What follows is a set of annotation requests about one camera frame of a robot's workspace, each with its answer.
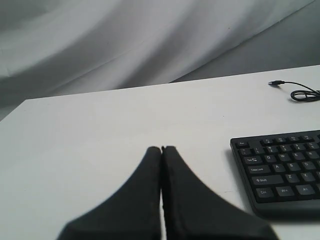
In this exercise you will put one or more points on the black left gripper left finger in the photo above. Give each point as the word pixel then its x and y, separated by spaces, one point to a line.
pixel 131 213

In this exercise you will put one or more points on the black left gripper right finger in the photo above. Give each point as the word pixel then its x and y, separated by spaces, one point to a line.
pixel 192 211

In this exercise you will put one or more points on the black acer keyboard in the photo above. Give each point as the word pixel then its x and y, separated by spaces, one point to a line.
pixel 281 174

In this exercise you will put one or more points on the grey backdrop cloth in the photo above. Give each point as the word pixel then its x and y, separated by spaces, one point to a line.
pixel 63 47

